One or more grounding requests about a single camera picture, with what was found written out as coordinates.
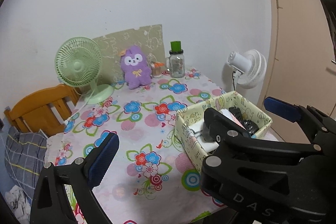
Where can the glass jar with green lid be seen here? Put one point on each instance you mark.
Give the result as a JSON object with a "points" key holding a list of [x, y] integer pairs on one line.
{"points": [[176, 66]]}

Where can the white pad in box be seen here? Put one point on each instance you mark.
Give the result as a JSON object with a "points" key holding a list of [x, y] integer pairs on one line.
{"points": [[207, 147]]}

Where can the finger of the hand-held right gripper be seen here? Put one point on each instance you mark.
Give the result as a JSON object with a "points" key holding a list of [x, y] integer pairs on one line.
{"points": [[225, 128], [282, 108]]}

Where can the wooden bed headboard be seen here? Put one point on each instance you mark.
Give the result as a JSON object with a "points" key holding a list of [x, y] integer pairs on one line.
{"points": [[36, 106]]}

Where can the beige door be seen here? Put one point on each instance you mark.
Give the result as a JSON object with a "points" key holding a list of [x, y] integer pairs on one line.
{"points": [[296, 29]]}

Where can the yellow patterned storage box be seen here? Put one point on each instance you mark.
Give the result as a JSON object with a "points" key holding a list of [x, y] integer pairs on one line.
{"points": [[189, 140]]}

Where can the white standing fan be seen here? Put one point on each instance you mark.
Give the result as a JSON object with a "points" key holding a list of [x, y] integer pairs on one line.
{"points": [[249, 69]]}

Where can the green patterned board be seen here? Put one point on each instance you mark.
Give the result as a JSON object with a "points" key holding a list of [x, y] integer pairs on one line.
{"points": [[147, 37]]}

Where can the small cup with orange item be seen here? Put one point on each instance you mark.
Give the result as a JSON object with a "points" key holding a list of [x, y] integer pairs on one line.
{"points": [[157, 70]]}

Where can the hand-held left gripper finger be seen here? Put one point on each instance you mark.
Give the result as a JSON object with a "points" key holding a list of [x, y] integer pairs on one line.
{"points": [[103, 158]]}

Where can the black plastic bag roll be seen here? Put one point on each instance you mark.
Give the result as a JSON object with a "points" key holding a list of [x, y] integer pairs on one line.
{"points": [[249, 125]]}

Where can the floral tablecloth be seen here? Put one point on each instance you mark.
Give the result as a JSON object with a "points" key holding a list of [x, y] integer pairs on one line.
{"points": [[136, 134]]}

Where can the purple plush toy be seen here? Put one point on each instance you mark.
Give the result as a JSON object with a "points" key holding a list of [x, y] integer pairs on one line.
{"points": [[136, 71]]}

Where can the white crumpled cloth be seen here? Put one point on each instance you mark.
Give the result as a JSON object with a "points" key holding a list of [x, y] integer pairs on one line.
{"points": [[18, 203]]}

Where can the pink packet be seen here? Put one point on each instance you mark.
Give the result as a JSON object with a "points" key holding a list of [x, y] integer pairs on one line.
{"points": [[236, 119]]}

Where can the green desk fan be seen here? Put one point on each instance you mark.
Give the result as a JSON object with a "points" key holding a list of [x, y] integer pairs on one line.
{"points": [[77, 65]]}

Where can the grey plaid pillow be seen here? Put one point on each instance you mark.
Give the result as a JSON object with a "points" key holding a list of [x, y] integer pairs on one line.
{"points": [[23, 155]]}

